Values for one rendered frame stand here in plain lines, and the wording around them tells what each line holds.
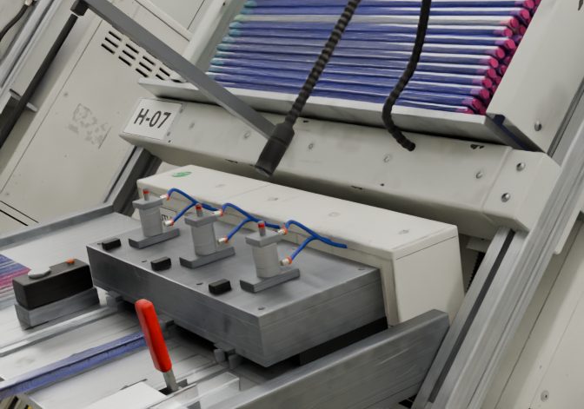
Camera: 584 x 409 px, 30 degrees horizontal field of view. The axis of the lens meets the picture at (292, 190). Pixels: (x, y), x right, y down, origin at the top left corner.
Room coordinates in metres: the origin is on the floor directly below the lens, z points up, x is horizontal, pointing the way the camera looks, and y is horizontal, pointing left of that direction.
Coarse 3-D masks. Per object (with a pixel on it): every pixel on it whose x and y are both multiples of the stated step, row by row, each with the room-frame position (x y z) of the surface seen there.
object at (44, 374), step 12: (132, 336) 1.05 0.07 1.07; (96, 348) 1.04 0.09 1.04; (108, 348) 1.04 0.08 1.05; (120, 348) 1.04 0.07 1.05; (132, 348) 1.05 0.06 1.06; (60, 360) 1.03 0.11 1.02; (72, 360) 1.02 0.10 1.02; (84, 360) 1.03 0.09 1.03; (96, 360) 1.03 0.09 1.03; (36, 372) 1.01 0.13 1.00; (48, 372) 1.01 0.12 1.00; (60, 372) 1.02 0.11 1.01; (72, 372) 1.02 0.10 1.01; (0, 384) 1.00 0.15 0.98; (12, 384) 1.00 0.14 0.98; (24, 384) 1.00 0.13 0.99; (36, 384) 1.01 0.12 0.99; (0, 396) 1.00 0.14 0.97
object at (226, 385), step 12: (228, 372) 0.76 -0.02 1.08; (204, 384) 0.75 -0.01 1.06; (216, 384) 0.74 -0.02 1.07; (228, 384) 0.74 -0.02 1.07; (180, 396) 0.74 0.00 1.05; (192, 396) 0.73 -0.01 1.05; (204, 396) 0.74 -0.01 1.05; (216, 396) 0.74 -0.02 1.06; (228, 396) 0.75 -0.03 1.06; (156, 408) 0.73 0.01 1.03; (168, 408) 0.72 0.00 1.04; (180, 408) 0.73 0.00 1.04; (192, 408) 0.73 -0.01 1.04; (204, 408) 0.74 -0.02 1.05
